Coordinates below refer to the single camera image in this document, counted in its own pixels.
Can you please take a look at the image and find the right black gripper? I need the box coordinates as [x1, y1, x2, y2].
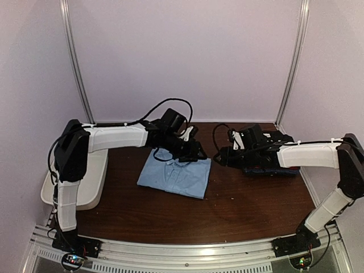
[213, 147, 258, 169]

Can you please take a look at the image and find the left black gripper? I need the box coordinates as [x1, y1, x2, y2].
[162, 131, 208, 162]

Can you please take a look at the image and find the light blue long sleeve shirt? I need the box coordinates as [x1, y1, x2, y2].
[137, 149, 212, 199]

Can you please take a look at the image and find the white plastic tub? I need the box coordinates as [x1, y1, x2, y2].
[40, 147, 109, 211]

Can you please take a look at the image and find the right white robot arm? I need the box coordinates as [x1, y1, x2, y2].
[213, 124, 363, 251]

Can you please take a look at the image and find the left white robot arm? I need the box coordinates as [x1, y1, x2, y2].
[51, 108, 207, 253]

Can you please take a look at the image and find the folded blue checked shirt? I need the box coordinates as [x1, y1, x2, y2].
[244, 170, 300, 177]

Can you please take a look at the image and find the folded black shirt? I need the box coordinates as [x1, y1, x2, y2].
[262, 130, 294, 144]

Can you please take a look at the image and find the right circuit board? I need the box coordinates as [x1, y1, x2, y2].
[289, 254, 313, 270]

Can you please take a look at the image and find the circuit board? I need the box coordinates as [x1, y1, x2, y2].
[289, 254, 313, 270]
[61, 253, 86, 271]

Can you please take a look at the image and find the left circuit board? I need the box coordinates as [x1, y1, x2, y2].
[61, 253, 86, 271]

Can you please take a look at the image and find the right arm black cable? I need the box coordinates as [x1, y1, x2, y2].
[212, 123, 233, 154]

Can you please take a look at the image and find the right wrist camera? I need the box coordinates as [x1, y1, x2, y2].
[227, 129, 245, 150]

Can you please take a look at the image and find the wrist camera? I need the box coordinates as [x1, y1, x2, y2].
[227, 129, 245, 150]
[179, 126, 198, 142]

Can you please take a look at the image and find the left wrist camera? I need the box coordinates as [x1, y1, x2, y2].
[179, 126, 198, 142]

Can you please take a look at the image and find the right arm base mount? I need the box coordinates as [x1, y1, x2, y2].
[272, 226, 321, 257]

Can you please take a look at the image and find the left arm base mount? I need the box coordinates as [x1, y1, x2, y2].
[52, 229, 102, 258]

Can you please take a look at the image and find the right aluminium frame post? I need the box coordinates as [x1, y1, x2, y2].
[275, 0, 310, 128]

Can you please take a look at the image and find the aluminium frame post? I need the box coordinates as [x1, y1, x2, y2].
[59, 0, 94, 123]
[275, 0, 310, 128]

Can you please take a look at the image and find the left aluminium frame post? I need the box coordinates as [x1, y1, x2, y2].
[59, 0, 94, 123]

